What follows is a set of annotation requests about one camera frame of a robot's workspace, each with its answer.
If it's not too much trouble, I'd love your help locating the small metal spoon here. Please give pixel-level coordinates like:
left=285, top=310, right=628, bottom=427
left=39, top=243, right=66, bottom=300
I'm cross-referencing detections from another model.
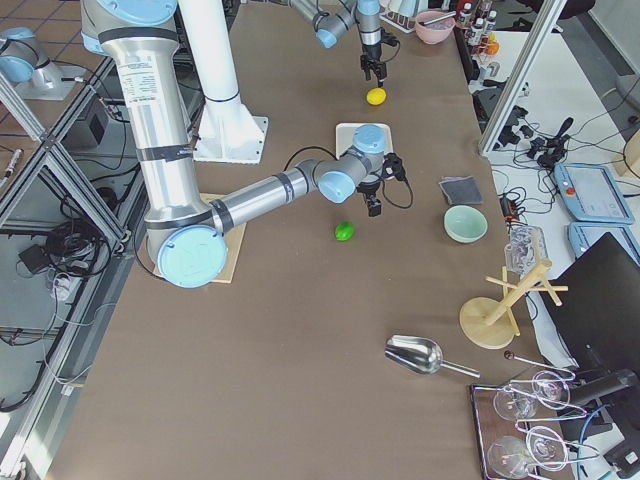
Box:
left=504, top=350, right=545, bottom=367

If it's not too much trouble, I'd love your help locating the aluminium profile post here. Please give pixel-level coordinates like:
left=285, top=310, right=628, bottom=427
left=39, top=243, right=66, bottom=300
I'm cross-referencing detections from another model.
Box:
left=478, top=0, right=567, bottom=157

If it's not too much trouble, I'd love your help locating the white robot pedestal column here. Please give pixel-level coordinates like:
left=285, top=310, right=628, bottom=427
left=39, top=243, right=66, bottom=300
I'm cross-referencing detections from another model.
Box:
left=179, top=0, right=244, bottom=123

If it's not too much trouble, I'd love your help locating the black monitor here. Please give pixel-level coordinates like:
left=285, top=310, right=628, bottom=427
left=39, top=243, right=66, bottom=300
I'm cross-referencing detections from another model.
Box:
left=544, top=233, right=639, bottom=372

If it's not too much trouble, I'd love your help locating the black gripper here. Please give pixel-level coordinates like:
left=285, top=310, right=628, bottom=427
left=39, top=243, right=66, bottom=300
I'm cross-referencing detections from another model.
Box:
left=357, top=180, right=384, bottom=217
left=360, top=43, right=386, bottom=86

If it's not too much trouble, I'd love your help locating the green lime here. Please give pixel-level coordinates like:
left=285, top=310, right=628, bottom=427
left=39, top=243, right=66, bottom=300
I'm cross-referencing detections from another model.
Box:
left=334, top=221, right=355, bottom=242

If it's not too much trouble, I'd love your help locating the wine glass lower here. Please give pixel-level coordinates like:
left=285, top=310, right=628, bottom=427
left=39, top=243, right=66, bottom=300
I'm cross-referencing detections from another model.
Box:
left=526, top=426, right=568, bottom=471

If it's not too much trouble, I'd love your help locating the blue teach pendant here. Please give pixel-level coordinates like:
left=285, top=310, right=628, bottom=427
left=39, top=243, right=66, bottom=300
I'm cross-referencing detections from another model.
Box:
left=553, top=163, right=635, bottom=225
left=567, top=222, right=639, bottom=263

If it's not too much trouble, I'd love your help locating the wine glass upper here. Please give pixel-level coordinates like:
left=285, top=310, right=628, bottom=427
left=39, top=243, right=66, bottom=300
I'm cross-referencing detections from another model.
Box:
left=531, top=370, right=570, bottom=410

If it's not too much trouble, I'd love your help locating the cream rabbit tray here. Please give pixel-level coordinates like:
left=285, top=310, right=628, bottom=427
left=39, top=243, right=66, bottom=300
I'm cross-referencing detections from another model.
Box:
left=335, top=122, right=395, bottom=157

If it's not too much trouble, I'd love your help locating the wooden mug tree stand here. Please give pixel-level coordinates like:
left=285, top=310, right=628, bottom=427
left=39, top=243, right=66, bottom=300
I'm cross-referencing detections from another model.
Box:
left=459, top=259, right=569, bottom=350

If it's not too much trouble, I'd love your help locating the pink bowl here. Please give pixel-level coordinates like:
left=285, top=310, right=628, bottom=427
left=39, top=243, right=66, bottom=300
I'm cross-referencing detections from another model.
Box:
left=415, top=11, right=455, bottom=45

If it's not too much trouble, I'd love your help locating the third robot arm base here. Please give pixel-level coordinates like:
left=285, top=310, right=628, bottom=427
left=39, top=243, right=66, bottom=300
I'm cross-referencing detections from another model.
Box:
left=1, top=27, right=75, bottom=101

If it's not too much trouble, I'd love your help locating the pale green bowl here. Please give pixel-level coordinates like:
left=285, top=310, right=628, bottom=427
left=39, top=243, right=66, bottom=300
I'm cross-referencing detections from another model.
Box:
left=444, top=205, right=488, bottom=243

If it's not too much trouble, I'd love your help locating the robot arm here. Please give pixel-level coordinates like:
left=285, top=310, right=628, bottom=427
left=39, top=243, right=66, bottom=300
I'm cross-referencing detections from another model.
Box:
left=81, top=1, right=391, bottom=288
left=284, top=0, right=387, bottom=87

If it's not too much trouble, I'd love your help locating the wine glass left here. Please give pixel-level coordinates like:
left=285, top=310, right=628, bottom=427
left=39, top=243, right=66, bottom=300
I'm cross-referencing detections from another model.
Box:
left=493, top=386, right=537, bottom=421

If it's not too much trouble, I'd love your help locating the yellow lemon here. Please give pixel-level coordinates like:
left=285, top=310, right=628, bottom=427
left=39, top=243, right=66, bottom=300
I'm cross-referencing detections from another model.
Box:
left=366, top=87, right=387, bottom=106

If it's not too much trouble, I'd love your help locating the wooden board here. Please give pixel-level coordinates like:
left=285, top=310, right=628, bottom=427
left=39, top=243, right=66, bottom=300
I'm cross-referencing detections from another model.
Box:
left=145, top=216, right=246, bottom=288

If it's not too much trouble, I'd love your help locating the grey folded cloth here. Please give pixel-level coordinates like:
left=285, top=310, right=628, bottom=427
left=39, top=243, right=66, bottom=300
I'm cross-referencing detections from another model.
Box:
left=439, top=176, right=484, bottom=206

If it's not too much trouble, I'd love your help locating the clear glass mug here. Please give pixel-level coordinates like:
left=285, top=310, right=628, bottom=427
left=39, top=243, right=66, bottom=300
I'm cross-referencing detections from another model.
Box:
left=504, top=226, right=548, bottom=277

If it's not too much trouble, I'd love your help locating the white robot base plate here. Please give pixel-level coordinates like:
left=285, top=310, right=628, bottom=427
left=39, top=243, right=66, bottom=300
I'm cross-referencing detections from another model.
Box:
left=193, top=116, right=269, bottom=165

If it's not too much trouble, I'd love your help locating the wine glass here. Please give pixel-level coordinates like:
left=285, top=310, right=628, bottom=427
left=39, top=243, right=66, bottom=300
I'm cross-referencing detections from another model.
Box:
left=493, top=386, right=537, bottom=421
left=526, top=426, right=568, bottom=471
left=531, top=370, right=570, bottom=410

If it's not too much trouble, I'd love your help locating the metal scoop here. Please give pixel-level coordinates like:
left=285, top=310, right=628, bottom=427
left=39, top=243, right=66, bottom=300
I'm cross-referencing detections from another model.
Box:
left=385, top=334, right=480, bottom=378

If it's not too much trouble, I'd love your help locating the black wire glass rack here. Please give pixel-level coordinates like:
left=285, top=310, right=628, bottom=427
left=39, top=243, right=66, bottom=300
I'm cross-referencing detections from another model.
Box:
left=471, top=380, right=599, bottom=479

